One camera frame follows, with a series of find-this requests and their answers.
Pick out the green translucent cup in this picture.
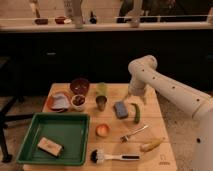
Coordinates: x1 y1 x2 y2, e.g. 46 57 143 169
96 82 107 96

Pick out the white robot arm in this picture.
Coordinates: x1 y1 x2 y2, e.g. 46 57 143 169
128 55 213 171

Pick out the white bowl with food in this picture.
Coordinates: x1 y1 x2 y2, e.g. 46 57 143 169
71 94 85 111

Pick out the metal cup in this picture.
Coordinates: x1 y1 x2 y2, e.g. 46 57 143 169
96 95 107 111

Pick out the orange peach fruit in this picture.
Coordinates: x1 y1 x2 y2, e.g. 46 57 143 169
96 124 110 138

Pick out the orange plate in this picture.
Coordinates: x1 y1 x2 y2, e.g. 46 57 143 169
46 92 70 112

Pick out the silver fork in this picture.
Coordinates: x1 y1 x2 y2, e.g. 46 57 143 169
120 125 149 142

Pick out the green chili pepper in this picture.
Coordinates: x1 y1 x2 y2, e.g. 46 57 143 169
131 103 140 124

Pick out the dark bowl on counter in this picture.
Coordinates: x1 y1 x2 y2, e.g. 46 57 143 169
35 18 48 25

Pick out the red bowl on counter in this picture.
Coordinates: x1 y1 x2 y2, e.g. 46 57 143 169
55 17 67 24

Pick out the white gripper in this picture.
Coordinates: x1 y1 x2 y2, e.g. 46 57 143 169
125 86 146 103

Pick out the dish brush white handle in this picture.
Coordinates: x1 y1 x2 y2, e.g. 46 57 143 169
90 149 140 164

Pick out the white cloth on plate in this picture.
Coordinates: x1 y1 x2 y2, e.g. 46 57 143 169
52 93 70 109

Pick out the dark red bowl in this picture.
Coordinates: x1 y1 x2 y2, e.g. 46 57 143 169
70 78 90 95

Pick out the green plastic tray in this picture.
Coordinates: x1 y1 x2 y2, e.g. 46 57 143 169
17 113 90 166

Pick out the black chair frame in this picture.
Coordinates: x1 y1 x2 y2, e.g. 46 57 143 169
0 56 36 164

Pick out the wooden block in tray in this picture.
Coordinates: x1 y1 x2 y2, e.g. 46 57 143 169
37 137 63 157

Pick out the blue sponge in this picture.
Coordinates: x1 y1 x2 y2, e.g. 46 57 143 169
114 101 128 119

